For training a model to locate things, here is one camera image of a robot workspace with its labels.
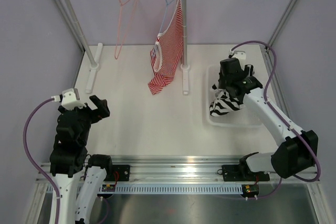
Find black white striped tank top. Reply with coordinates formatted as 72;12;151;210
209;89;245;117

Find pink wire hanger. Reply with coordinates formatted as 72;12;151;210
114;0;139;60

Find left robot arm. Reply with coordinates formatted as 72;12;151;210
49;95;113;223

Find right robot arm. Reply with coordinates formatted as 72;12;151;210
218;58;321;180

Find red white striped tank top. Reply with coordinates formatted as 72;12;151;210
148;0;183;95

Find white plastic basket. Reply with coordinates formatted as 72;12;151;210
203;65;262;128

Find white and silver clothes rack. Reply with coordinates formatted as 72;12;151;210
64;0;190;95

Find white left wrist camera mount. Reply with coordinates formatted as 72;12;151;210
51;88;87;111

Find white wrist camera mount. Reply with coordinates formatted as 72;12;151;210
228;50;247;64
51;88;87;111

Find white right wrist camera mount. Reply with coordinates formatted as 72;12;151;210
228;50;247;64

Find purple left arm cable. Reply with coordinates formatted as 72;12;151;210
23;97;61;224

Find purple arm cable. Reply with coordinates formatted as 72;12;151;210
229;40;323;198
23;97;61;224

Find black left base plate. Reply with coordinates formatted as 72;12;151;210
104;165;130;182

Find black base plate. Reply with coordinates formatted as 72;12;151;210
104;165;130;182
222;164;248;182

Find aluminium mounting rail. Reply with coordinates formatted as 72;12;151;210
35;155;321;184

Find white slotted cable duct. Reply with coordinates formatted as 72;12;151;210
47;184;244;195

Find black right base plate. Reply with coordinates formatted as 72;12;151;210
222;164;248;182

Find blue wire hanger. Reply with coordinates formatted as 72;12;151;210
151;0;181;58

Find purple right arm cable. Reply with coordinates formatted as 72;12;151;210
229;40;323;198

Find left aluminium frame post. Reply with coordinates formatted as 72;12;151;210
52;0;85;53

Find aluminium frame post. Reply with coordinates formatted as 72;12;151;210
268;0;299;47
52;0;85;53

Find right aluminium frame post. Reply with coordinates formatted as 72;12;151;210
268;0;299;47

